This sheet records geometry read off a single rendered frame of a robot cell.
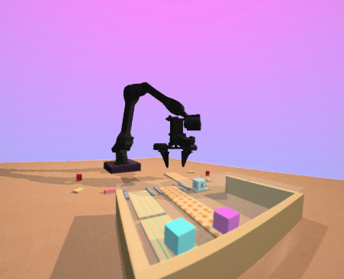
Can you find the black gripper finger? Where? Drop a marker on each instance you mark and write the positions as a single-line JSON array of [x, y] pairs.
[[165, 156], [185, 157]]

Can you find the small pink block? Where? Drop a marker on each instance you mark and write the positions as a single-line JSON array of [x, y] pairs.
[[109, 190]]

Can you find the tan open-top box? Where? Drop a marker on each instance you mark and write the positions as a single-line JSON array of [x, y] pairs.
[[202, 227]]

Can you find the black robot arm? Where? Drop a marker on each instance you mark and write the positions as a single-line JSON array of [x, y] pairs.
[[132, 93]]

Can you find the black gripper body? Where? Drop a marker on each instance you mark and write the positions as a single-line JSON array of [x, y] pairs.
[[164, 147]]

